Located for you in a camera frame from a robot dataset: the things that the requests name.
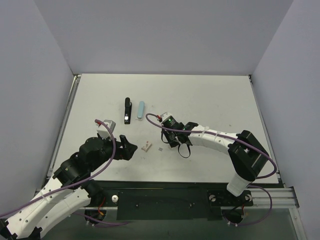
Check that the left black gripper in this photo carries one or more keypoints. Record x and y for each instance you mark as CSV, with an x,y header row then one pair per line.
x,y
120,148

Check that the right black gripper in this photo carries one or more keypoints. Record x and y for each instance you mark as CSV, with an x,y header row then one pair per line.
x,y
173,135

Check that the staple box with red label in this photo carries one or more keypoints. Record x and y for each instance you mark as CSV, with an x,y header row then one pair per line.
x,y
146,147

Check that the light blue white stapler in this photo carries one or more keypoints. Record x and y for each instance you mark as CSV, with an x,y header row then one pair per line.
x,y
140,111

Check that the black stapler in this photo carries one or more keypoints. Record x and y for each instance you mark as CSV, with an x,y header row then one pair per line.
x,y
127,111

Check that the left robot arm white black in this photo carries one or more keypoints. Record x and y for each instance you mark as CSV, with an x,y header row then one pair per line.
x,y
67,190

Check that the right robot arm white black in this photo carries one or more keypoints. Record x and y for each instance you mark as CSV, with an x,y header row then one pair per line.
x,y
247,155

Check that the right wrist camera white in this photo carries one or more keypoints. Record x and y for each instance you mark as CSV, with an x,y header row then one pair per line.
x,y
163,117

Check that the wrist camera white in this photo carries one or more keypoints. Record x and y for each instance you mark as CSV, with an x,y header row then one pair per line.
x,y
163,117
105,127

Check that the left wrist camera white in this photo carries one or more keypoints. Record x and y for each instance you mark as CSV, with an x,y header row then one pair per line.
x,y
105,127

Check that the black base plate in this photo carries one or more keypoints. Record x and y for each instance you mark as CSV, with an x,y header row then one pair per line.
x,y
141,200

